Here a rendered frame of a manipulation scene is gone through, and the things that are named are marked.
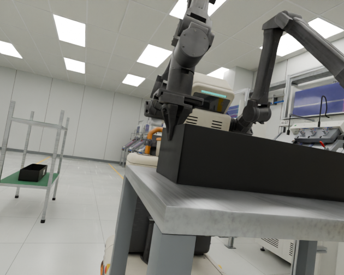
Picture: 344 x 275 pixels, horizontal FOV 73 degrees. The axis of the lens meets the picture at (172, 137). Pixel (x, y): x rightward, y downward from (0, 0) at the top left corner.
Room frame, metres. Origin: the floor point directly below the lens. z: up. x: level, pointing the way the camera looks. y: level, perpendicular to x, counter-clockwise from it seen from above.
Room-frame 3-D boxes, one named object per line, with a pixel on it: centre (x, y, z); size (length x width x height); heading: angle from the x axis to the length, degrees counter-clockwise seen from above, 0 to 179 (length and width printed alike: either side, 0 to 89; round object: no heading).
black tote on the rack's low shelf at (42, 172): (2.61, 1.45, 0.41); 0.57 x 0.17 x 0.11; 21
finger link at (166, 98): (0.51, 0.01, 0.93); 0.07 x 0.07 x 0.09; 16
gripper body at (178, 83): (0.51, 0.00, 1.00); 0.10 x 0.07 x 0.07; 106
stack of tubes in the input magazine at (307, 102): (2.14, -1.34, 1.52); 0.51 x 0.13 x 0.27; 21
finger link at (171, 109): (0.51, -0.01, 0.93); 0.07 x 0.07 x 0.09; 16
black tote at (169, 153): (0.58, -0.27, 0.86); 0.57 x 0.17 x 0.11; 106
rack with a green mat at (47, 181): (2.61, 1.45, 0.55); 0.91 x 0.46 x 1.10; 21
